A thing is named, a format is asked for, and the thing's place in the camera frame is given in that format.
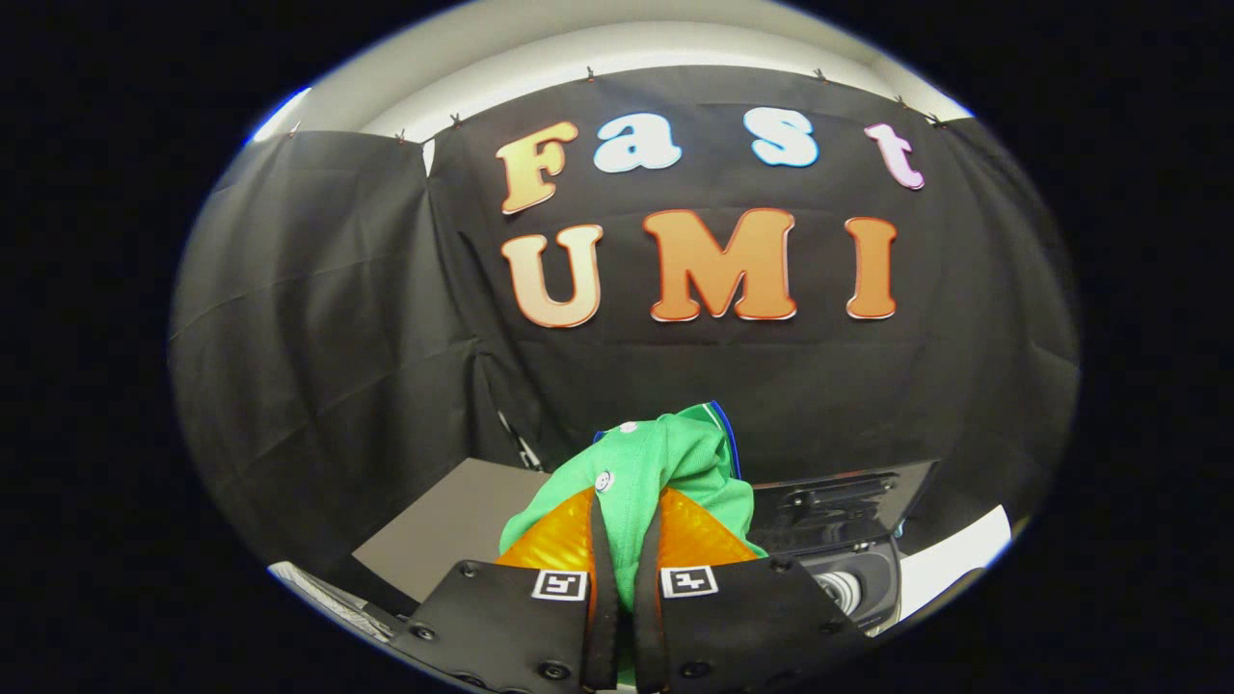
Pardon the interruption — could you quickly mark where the green polo shirt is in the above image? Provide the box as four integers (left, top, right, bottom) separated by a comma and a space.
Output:
499, 401, 768, 687

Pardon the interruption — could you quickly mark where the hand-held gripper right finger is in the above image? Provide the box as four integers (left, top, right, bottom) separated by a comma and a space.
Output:
631, 485, 876, 694

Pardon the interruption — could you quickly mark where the grey mini washing machine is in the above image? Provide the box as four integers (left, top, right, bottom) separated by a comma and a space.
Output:
795, 540, 909, 637

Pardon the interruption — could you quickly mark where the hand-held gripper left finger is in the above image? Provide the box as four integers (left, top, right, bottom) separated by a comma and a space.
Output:
389, 485, 623, 694

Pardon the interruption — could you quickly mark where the black backdrop cloth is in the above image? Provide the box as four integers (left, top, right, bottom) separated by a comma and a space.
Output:
172, 66, 1079, 579

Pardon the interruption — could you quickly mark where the grey flat board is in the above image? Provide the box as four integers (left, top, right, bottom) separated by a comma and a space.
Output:
352, 458, 552, 604

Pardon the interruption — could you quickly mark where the thin black white cable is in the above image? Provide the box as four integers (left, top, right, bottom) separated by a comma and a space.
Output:
496, 409, 547, 473

